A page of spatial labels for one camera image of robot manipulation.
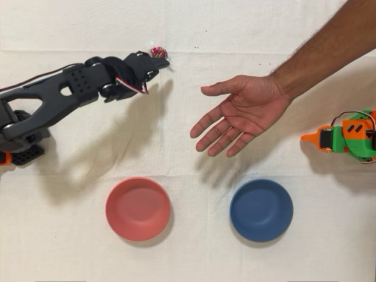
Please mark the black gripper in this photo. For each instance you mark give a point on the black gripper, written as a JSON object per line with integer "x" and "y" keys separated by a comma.
{"x": 143, "y": 65}

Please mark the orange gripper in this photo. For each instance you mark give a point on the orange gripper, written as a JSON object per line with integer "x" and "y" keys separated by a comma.
{"x": 324, "y": 138}

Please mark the pink candy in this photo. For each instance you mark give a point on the pink candy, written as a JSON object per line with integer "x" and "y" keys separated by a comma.
{"x": 158, "y": 52}

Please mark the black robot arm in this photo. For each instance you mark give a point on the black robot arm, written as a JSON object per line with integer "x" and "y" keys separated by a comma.
{"x": 53, "y": 102}

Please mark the person's bare forearm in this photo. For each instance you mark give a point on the person's bare forearm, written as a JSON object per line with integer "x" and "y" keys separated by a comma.
{"x": 332, "y": 47}

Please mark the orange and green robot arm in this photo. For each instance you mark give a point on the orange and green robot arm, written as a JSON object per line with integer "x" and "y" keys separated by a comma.
{"x": 358, "y": 141}

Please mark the person's open hand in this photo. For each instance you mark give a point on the person's open hand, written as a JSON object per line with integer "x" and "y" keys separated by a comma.
{"x": 249, "y": 108}

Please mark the blue plastic bowl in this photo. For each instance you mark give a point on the blue plastic bowl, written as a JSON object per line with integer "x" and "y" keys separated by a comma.
{"x": 261, "y": 210}

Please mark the pink plastic bowl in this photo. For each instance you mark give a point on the pink plastic bowl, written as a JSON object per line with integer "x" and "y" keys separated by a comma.
{"x": 138, "y": 208}

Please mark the orange table clamp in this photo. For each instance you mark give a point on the orange table clamp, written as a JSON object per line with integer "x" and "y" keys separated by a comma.
{"x": 4, "y": 158}

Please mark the white tablecloth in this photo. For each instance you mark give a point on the white tablecloth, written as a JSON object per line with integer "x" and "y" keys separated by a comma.
{"x": 188, "y": 264}

